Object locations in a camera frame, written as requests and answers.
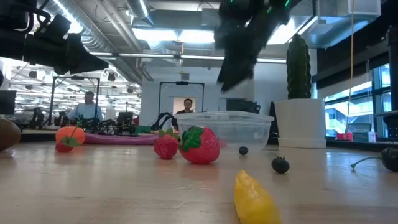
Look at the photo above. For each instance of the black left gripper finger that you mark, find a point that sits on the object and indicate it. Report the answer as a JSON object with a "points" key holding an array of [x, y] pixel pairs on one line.
{"points": [[90, 63]]}

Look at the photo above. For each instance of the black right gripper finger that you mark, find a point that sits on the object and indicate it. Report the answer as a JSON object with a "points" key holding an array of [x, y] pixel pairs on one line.
{"points": [[237, 70]]}

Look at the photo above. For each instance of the orange toy fruit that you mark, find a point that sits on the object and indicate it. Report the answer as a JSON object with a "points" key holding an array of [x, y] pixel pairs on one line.
{"points": [[62, 148], [63, 133]]}

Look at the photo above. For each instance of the small dark toy blueberry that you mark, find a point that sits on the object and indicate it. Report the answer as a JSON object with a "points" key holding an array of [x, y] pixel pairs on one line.
{"points": [[243, 150]]}

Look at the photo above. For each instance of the large red toy strawberry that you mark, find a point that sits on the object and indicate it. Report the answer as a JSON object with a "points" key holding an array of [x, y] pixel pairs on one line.
{"points": [[202, 151]]}

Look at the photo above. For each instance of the brown toy kiwi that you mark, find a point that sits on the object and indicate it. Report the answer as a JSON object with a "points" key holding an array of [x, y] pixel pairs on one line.
{"points": [[7, 135]]}

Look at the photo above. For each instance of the large dark toy blueberry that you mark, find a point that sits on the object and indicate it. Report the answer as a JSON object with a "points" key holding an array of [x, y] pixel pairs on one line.
{"points": [[280, 165]]}

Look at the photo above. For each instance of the small red toy strawberry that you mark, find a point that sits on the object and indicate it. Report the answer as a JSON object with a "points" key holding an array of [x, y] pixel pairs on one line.
{"points": [[166, 147]]}

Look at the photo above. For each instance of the yellow toy banana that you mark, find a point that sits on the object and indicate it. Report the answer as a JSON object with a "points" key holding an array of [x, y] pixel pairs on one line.
{"points": [[253, 202]]}

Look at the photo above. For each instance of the black background robot arm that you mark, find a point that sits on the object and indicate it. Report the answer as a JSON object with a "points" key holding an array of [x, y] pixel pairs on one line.
{"points": [[161, 117]]}

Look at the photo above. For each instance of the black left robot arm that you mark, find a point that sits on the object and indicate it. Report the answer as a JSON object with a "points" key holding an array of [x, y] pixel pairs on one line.
{"points": [[18, 46]]}

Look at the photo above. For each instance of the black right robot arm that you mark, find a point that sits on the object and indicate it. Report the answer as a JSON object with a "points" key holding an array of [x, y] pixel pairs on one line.
{"points": [[242, 6]]}

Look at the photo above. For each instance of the clear plastic tupperware container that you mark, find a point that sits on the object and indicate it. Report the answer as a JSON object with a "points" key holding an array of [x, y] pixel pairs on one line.
{"points": [[248, 130]]}

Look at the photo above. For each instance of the black equipment case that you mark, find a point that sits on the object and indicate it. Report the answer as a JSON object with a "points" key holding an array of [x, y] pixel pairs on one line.
{"points": [[242, 106]]}

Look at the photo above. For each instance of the person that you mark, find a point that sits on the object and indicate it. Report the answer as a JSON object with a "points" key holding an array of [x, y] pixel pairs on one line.
{"points": [[187, 105], [85, 110]]}

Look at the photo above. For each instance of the long ceiling light tube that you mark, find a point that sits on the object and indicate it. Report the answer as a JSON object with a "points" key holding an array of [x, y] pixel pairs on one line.
{"points": [[149, 55]]}

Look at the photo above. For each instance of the tall green cactus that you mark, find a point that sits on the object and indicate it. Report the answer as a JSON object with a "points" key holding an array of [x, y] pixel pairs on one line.
{"points": [[298, 68]]}

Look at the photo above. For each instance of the small black monitor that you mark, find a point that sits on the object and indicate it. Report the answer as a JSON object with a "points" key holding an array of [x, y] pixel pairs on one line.
{"points": [[125, 117]]}

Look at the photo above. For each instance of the black monitor screen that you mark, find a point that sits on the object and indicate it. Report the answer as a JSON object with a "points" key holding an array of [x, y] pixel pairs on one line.
{"points": [[7, 102]]}

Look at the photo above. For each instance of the white plant pot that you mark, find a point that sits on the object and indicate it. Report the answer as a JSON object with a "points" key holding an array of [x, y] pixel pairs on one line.
{"points": [[300, 124]]}

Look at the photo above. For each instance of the green box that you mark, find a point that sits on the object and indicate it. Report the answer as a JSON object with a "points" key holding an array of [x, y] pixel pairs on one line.
{"points": [[143, 129]]}

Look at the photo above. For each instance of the red box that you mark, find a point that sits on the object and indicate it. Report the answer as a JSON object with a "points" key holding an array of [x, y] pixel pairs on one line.
{"points": [[343, 136]]}

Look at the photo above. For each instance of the teal and white box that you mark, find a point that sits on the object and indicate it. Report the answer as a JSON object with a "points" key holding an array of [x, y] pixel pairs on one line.
{"points": [[363, 137]]}

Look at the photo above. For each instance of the black metal frame rig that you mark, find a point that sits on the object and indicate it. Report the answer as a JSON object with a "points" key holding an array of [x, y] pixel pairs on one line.
{"points": [[182, 83], [77, 77]]}

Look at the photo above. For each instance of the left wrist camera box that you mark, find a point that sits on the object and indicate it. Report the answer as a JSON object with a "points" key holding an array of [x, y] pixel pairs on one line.
{"points": [[53, 27]]}

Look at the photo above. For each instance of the grey square wall vent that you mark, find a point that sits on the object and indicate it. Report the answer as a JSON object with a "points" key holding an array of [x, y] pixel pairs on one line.
{"points": [[185, 76]]}

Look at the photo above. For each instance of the black vertical post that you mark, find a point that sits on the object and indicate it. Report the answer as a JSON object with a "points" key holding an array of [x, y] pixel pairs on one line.
{"points": [[393, 68]]}

